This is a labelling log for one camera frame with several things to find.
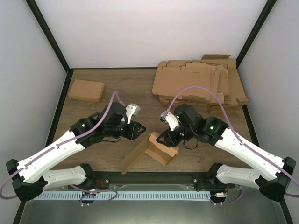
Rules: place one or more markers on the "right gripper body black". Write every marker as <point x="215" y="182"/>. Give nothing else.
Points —
<point x="176" y="140"/>

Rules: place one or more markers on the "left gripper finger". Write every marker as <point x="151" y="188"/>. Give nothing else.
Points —
<point x="139" y="126"/>
<point x="139" y="130"/>

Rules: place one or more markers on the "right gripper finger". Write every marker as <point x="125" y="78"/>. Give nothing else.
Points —
<point x="164" y="135"/>
<point x="164" y="142"/>

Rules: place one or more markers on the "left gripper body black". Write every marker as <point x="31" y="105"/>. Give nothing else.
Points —
<point x="130" y="135"/>

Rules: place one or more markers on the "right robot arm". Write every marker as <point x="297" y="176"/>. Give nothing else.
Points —
<point x="268" y="173"/>

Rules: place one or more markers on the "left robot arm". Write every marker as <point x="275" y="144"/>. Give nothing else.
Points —
<point x="33" y="175"/>

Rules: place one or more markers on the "folded brown cardboard box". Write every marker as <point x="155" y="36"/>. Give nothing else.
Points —
<point x="86" y="90"/>

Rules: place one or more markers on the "stack of flat cardboard sheets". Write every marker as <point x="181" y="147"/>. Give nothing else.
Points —
<point x="208" y="81"/>

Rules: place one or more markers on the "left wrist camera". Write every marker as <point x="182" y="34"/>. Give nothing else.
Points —
<point x="132" y="110"/>

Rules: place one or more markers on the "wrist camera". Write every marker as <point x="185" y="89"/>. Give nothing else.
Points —
<point x="168" y="118"/>
<point x="132" y="110"/>

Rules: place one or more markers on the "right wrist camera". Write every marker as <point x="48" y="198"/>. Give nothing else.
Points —
<point x="168" y="118"/>

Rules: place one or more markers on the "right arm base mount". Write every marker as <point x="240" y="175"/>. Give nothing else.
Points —
<point x="207" y="180"/>

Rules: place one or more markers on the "black aluminium frame rail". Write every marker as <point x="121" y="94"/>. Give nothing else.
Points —
<point x="149" y="178"/>

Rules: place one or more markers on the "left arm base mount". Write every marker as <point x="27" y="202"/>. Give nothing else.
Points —
<point x="83" y="177"/>

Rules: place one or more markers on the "light blue slotted cable duct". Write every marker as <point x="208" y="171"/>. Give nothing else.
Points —
<point x="128" y="196"/>

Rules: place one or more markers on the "left black corner post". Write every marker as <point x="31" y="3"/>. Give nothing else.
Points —
<point x="47" y="32"/>

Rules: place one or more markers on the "black corner post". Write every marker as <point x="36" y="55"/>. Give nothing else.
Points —
<point x="255" y="30"/>
<point x="47" y="32"/>

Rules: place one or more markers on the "right black corner post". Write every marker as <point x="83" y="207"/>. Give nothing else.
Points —
<point x="255" y="30"/>

